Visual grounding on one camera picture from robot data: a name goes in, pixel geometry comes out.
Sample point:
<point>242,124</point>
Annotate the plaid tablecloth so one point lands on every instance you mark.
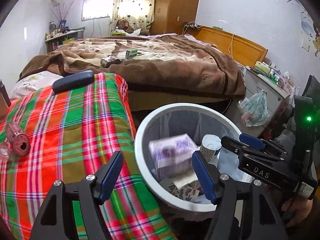
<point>71,135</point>

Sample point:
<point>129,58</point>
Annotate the white paper bag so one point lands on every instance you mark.
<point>186,187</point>

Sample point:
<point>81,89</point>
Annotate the red drink can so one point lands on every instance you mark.
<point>17,138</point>

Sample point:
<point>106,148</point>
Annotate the brown bed blanket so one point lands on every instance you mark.
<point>168,64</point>

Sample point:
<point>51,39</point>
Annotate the cluttered shelf desk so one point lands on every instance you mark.
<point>57,39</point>

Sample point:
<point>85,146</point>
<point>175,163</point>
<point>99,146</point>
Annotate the patterned window curtain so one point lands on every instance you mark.
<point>139,14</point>

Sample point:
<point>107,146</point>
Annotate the green small box on bed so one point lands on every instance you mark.
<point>131,53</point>

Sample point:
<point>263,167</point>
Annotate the teddy bear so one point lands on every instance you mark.
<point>124,25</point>

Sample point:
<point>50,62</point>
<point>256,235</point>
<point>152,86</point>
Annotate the right hand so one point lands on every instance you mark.
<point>300,207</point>

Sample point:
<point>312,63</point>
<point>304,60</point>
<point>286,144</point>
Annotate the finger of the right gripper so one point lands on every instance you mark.
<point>252,141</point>
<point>234,146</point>

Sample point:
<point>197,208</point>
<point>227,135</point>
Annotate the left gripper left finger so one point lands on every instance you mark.
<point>55,219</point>

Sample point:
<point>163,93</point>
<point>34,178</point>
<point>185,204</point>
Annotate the dark blue glasses case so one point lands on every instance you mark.
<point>73,81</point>

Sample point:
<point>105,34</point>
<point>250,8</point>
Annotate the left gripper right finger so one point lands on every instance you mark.
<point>243,210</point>

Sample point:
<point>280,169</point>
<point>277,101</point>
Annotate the purple milk carton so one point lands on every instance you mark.
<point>172,156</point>

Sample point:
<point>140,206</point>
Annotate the white floral pillow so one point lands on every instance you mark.
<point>33,83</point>

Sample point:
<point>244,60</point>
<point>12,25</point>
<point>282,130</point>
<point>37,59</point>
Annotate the white round trash bin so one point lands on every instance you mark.
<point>169,121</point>

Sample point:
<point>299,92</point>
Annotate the white plastic bag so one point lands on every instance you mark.
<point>253,110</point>

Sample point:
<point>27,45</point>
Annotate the white bedside cabinet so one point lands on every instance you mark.
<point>277,101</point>

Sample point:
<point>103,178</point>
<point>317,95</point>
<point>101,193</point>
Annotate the clear plastic cup red lid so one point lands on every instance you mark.
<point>5,151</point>

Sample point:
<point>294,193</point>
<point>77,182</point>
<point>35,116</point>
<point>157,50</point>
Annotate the wooden wardrobe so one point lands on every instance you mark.
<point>170,16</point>

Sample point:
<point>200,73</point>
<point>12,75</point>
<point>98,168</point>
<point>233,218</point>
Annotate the brown beige thermos mug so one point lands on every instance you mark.
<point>5,102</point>

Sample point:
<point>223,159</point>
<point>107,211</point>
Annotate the wooden headboard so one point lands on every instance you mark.
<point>242,50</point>

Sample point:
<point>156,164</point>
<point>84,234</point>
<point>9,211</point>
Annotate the white yogurt cup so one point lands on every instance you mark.
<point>210,147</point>

